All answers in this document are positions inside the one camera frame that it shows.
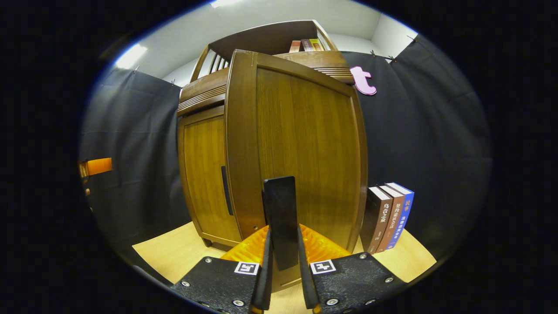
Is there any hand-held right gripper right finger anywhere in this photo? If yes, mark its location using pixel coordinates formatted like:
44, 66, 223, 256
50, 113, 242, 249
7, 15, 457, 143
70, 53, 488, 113
298, 224, 408, 314

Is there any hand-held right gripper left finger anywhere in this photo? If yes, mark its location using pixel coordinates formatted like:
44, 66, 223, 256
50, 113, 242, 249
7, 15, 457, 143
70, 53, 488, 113
170, 225, 273, 314

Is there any black backdrop cloth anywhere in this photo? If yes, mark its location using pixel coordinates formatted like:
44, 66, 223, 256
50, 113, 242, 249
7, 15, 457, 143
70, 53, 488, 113
78, 33, 493, 280

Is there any wooden shoe cabinet door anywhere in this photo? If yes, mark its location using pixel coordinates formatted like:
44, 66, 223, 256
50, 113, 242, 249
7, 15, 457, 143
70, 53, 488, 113
177, 105, 243, 247
225, 49, 368, 293

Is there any small ceiling light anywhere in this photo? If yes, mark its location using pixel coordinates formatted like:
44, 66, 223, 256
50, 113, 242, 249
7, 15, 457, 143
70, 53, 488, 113
115, 44, 148, 70

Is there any dark brown book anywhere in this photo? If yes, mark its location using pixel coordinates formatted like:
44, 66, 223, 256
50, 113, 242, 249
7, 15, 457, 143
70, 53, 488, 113
360, 187, 393, 254

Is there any wooden double-door shoe cabinet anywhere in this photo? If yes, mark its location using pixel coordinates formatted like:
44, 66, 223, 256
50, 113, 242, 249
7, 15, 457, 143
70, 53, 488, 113
177, 20, 356, 250

